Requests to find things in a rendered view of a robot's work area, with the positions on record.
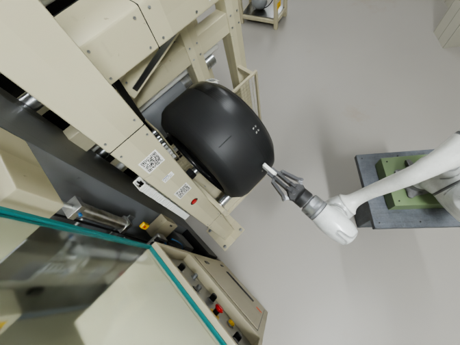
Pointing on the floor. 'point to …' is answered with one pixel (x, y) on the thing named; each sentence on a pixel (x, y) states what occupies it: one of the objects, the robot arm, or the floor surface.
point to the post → (89, 101)
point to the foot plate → (229, 235)
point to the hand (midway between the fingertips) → (269, 170)
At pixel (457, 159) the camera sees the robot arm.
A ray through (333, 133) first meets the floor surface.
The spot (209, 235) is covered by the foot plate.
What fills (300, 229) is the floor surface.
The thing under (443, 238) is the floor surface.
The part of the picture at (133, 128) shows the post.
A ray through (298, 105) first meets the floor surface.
